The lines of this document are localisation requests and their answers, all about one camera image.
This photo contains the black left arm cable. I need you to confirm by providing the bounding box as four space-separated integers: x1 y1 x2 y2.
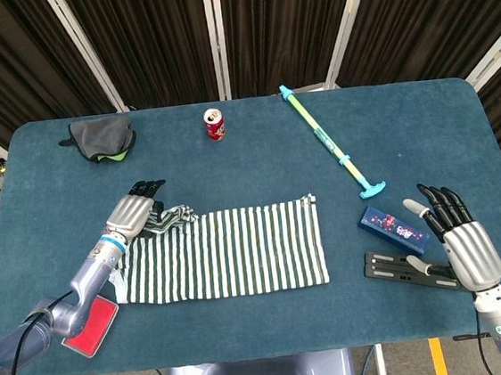
0 290 83 375

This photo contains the green white striped T-shirt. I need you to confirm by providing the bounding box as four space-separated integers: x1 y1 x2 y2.
102 190 333 311

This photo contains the black folding stand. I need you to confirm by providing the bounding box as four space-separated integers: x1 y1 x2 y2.
362 241 468 301

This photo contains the teal yellow toy stick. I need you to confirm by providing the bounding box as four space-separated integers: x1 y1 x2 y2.
277 74 390 208

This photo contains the white table leg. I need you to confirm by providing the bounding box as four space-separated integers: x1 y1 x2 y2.
372 343 390 375

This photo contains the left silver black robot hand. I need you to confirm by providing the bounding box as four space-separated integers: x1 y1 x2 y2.
97 176 173 247

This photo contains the red soda can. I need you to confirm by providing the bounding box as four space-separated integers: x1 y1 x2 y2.
201 106 228 143

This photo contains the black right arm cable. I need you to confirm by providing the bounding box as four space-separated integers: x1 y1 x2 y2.
470 290 496 375

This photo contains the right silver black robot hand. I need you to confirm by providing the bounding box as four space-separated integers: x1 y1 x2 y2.
398 175 501 300

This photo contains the grey cloth with green lining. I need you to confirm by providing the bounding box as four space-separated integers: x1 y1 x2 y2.
55 113 140 169

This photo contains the dark blue printed box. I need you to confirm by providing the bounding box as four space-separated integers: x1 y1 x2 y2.
356 199 432 263

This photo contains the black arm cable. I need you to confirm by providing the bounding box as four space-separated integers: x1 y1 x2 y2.
0 290 83 375
470 290 496 375

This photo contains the red rectangular card case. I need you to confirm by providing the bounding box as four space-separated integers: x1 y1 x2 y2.
56 294 125 361

